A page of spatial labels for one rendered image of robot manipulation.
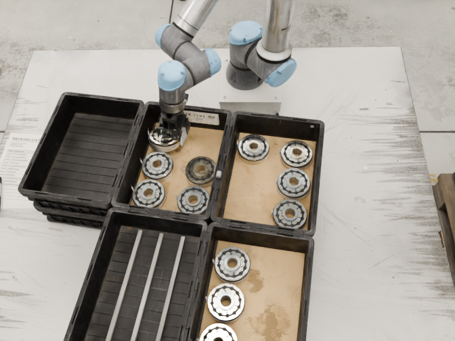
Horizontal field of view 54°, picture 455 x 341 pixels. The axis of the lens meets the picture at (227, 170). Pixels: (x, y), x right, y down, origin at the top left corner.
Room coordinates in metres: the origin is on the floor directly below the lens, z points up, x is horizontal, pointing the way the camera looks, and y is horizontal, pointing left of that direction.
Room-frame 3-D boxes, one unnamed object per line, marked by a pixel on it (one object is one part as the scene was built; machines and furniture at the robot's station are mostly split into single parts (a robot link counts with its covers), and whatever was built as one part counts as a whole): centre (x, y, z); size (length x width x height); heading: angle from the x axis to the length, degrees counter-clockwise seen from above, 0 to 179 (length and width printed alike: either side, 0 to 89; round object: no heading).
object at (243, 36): (1.16, -0.11, 0.97); 0.13 x 0.12 x 0.14; 35
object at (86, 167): (0.83, 0.45, 0.87); 0.40 x 0.30 x 0.11; 165
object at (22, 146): (0.91, 0.76, 0.70); 0.33 x 0.23 x 0.01; 173
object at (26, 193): (0.83, 0.45, 0.92); 0.40 x 0.30 x 0.02; 165
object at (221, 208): (0.67, -0.13, 0.87); 0.40 x 0.30 x 0.11; 165
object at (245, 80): (1.17, -0.11, 0.85); 0.15 x 0.15 x 0.10
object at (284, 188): (0.65, -0.20, 0.86); 0.10 x 0.10 x 0.01
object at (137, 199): (0.66, 0.25, 0.86); 0.10 x 0.10 x 0.01
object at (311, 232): (0.67, -0.13, 0.92); 0.40 x 0.30 x 0.02; 165
